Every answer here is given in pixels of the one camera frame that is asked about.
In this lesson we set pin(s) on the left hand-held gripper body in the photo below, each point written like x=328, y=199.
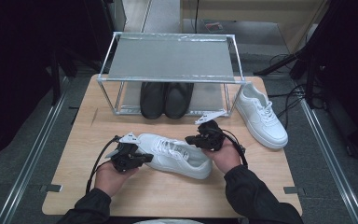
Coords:
x=126, y=158

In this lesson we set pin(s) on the light wooden cabinet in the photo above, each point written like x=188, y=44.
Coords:
x=245, y=9

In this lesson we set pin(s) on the dark curtain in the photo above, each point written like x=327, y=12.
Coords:
x=351, y=62
x=12, y=62

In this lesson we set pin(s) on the person's right hand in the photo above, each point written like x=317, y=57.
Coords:
x=227, y=158

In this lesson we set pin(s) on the metal floor rail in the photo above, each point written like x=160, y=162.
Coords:
x=28, y=165
x=333, y=165

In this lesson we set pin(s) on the black stand post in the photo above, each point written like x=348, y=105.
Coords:
x=55, y=84

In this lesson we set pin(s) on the person's white clothing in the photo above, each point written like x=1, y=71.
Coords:
x=167, y=222

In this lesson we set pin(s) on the person's left hand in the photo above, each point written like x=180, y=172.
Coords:
x=110, y=179

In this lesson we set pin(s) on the grey cabinet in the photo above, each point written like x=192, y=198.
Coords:
x=119, y=15

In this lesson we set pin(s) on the white sneaker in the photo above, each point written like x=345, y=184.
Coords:
x=264, y=121
x=174, y=158

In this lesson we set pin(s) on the black slipper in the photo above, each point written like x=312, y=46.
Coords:
x=177, y=99
x=152, y=99

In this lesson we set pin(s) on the red labelled flat item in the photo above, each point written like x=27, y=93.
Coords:
x=213, y=27

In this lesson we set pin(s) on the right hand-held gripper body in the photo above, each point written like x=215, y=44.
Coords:
x=214, y=137

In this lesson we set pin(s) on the black tripod stand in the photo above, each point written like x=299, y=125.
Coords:
x=279, y=62

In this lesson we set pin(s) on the metal frame shoe rack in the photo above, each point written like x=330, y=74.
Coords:
x=171, y=56

